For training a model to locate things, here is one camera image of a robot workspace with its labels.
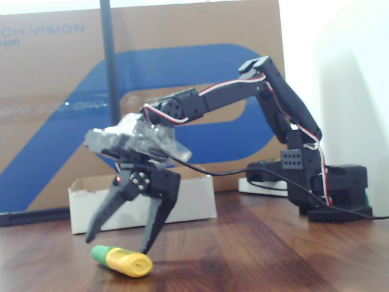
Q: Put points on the yellow green marker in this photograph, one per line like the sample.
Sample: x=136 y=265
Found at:
x=127 y=261

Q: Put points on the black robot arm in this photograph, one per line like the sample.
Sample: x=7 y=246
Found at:
x=299 y=106

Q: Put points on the white cardboard tray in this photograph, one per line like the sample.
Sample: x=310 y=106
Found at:
x=191 y=200

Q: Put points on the white power strip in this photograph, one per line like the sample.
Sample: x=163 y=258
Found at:
x=243 y=185

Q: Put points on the black stand base bar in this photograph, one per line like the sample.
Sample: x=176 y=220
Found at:
x=30 y=217

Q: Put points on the black power adapter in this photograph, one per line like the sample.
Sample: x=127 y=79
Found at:
x=261 y=171

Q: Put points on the large brown blue-printed carton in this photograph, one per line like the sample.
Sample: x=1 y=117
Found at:
x=45 y=91

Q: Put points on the black stand pole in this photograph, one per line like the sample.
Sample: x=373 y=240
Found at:
x=108 y=45

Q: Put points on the tape-wrapped camera on gripper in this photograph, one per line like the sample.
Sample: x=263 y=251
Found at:
x=121 y=137

